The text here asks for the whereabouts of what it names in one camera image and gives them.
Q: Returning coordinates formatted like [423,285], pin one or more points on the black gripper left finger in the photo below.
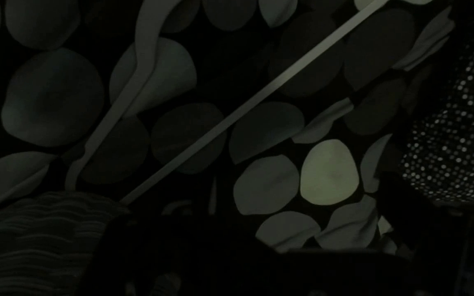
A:
[182,257]

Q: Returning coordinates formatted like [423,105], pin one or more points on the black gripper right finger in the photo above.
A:
[423,240]

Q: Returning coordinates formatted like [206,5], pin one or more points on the woven wicker basket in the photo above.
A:
[28,247]

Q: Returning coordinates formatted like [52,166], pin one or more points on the black dotted bedspread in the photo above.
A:
[325,169]

